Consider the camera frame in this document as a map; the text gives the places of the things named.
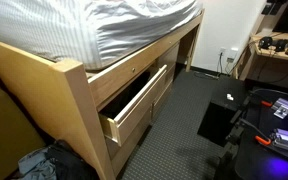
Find wooden top drawer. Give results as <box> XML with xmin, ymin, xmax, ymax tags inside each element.
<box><xmin>99</xmin><ymin>65</ymin><xmax>166</xmax><ymax>146</ymax></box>

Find wooden right drawer unit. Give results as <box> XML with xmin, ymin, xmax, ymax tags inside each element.
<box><xmin>152</xmin><ymin>44</ymin><xmax>179</xmax><ymax>117</ymax></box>

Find wooden lower left drawers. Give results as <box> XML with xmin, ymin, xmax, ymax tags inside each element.
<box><xmin>106</xmin><ymin>110</ymin><xmax>152</xmax><ymax>176</ymax></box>

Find white striped mattress sheet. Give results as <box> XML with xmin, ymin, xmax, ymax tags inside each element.
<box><xmin>0</xmin><ymin>0</ymin><xmax>203</xmax><ymax>70</ymax></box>

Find pile of blue clothes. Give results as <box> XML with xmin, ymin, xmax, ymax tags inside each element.
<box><xmin>18</xmin><ymin>140</ymin><xmax>99</xmax><ymax>180</ymax></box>

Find wooden desk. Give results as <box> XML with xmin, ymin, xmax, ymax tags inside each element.
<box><xmin>233</xmin><ymin>15</ymin><xmax>288</xmax><ymax>89</ymax></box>

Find wooden bed frame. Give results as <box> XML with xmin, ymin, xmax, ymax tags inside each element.
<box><xmin>0</xmin><ymin>15</ymin><xmax>203</xmax><ymax>180</ymax></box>

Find white wall outlet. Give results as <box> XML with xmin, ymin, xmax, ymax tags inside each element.
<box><xmin>219</xmin><ymin>47</ymin><xmax>238</xmax><ymax>63</ymax></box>

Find orange handled clamp far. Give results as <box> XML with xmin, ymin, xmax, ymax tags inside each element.
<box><xmin>250</xmin><ymin>91</ymin><xmax>273</xmax><ymax>107</ymax></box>

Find orange handled clamp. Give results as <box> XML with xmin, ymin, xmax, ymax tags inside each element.
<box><xmin>250</xmin><ymin>91</ymin><xmax>273</xmax><ymax>107</ymax></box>
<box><xmin>239</xmin><ymin>118</ymin><xmax>271</xmax><ymax>146</ymax></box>

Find orange handled clamp near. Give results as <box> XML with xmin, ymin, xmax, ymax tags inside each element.
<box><xmin>239</xmin><ymin>118</ymin><xmax>271</xmax><ymax>146</ymax></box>

